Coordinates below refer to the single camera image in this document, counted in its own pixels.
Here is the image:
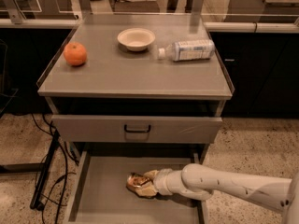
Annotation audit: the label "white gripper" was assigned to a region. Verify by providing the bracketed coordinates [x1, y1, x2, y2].
[135, 169, 184, 198]

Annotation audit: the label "orange gold can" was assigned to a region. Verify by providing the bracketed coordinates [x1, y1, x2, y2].
[126, 173, 152, 195]

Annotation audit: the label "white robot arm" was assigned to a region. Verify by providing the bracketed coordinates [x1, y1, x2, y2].
[132, 163, 299, 224]

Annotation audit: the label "open middle drawer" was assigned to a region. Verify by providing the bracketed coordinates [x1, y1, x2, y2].
[64, 150, 208, 224]

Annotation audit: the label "grey metal drawer cabinet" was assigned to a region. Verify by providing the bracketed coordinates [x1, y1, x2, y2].
[36, 12, 235, 224]

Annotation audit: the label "closed top drawer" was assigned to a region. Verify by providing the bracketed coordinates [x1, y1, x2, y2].
[52, 115, 222, 144]

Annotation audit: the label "black metal stand leg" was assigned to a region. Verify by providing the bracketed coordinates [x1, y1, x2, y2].
[0, 132, 59, 210]

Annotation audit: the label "clear plastic water bottle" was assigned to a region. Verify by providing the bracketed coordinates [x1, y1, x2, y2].
[158, 39, 215, 62]

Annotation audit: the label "white paper bowl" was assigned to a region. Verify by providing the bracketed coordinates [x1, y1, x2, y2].
[117, 28, 156, 52]

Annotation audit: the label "orange fruit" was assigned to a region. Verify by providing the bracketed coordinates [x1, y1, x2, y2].
[63, 42, 87, 66]

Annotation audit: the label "black drawer handle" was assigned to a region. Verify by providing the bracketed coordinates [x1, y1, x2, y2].
[123, 125, 151, 133]

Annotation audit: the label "black floor cables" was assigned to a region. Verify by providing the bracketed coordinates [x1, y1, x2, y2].
[29, 113, 80, 224]

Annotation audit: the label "white horizontal rail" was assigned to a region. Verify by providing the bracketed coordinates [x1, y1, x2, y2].
[0, 19, 299, 34]

